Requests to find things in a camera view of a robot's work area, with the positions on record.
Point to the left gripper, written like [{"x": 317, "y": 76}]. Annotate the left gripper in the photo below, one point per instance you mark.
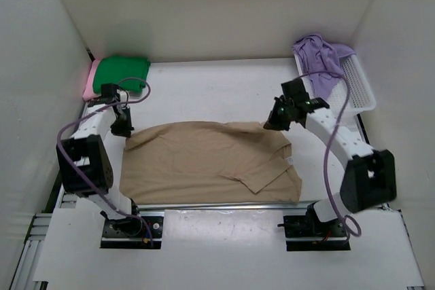
[{"x": 125, "y": 130}]

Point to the purple t shirt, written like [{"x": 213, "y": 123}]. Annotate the purple t shirt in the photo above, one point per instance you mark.
[{"x": 321, "y": 58}]

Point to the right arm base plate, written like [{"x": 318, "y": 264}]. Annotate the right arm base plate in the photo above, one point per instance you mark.
[{"x": 305, "y": 235}]

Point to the green t shirt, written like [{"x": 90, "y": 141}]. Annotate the green t shirt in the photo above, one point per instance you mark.
[{"x": 113, "y": 69}]

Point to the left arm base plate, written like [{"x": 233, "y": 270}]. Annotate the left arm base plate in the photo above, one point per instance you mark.
[{"x": 132, "y": 234}]

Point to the folded pink t shirt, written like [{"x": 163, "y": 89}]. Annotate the folded pink t shirt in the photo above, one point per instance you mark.
[{"x": 89, "y": 93}]

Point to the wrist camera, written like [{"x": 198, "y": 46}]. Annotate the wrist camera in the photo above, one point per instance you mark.
[
  {"x": 110, "y": 93},
  {"x": 294, "y": 91}
]

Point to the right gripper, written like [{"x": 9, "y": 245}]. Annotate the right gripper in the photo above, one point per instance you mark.
[{"x": 272, "y": 123}]

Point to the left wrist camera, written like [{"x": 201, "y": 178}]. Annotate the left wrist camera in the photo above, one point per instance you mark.
[{"x": 110, "y": 93}]

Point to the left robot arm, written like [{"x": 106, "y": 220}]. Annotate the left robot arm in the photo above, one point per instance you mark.
[{"x": 85, "y": 167}]

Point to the white plastic basket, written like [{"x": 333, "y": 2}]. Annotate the white plastic basket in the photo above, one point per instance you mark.
[{"x": 361, "y": 98}]

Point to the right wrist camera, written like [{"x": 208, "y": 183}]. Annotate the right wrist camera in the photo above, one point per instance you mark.
[{"x": 294, "y": 91}]

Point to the beige t shirt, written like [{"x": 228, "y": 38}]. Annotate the beige t shirt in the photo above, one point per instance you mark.
[{"x": 209, "y": 163}]

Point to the aluminium frame rail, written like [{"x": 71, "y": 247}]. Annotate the aluminium frame rail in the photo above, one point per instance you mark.
[{"x": 29, "y": 177}]

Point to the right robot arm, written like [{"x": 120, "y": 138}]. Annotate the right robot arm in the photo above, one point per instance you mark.
[{"x": 369, "y": 174}]

